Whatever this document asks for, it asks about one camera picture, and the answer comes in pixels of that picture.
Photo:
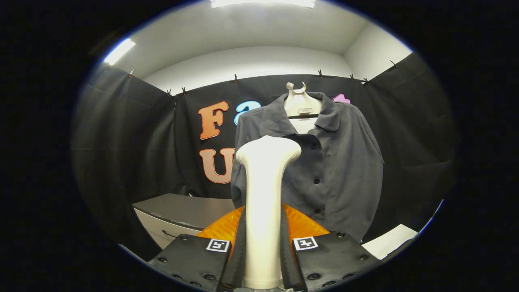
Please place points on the white garment steamer head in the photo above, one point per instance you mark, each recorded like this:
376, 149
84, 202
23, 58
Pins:
263, 194

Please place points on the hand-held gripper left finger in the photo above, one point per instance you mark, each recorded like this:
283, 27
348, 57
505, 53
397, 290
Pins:
238, 263

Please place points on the rectangular ceiling light panel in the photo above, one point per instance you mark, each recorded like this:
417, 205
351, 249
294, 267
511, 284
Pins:
262, 3

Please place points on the black backdrop cloth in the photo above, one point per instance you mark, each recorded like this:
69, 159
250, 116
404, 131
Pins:
134, 142

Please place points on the grey button-up shirt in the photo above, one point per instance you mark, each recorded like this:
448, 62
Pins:
344, 170

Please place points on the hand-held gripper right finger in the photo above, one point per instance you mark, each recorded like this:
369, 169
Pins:
288, 263

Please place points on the cream clothes hanger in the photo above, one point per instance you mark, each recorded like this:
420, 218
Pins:
302, 103

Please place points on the narrow ceiling light strip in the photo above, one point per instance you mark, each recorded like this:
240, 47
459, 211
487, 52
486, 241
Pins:
119, 51

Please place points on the white table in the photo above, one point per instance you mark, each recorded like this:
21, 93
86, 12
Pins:
389, 241

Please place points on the grey drawer cabinet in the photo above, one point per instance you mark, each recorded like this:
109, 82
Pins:
182, 207

